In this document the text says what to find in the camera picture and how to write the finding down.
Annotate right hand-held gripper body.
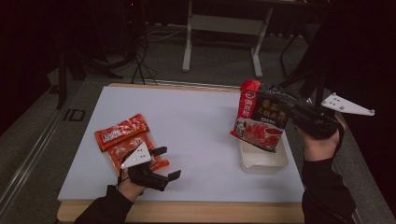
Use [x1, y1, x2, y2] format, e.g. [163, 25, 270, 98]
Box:
[298, 91, 375, 140]

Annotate black floor cables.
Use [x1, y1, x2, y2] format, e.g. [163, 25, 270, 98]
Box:
[130, 29, 159, 86]

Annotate red and black sauce packet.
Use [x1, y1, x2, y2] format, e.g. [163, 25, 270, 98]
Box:
[230, 79, 300, 153]

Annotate person's right hand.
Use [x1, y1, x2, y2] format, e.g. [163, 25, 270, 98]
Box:
[296, 113, 347, 162]

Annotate white metal desk frame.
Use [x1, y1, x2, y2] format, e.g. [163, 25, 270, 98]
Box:
[181, 0, 275, 78]

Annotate wooden table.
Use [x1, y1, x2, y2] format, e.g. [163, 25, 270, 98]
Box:
[56, 82, 306, 224]

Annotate orange snack packet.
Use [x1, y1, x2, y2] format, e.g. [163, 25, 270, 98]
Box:
[93, 113, 170, 175]

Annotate white table mat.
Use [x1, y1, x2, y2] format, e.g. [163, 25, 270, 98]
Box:
[57, 86, 305, 203]

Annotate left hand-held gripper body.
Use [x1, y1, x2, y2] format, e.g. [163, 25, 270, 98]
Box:
[120, 141, 170, 192]

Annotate white compartment container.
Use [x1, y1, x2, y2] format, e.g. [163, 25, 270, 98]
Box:
[238, 136, 289, 175]

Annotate black chair legs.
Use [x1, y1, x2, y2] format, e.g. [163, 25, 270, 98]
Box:
[265, 29, 331, 108]

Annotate black metal stand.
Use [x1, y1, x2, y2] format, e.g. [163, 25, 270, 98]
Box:
[55, 40, 124, 110]

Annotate person's left hand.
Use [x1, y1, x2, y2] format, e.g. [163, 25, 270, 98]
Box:
[117, 168, 148, 203]

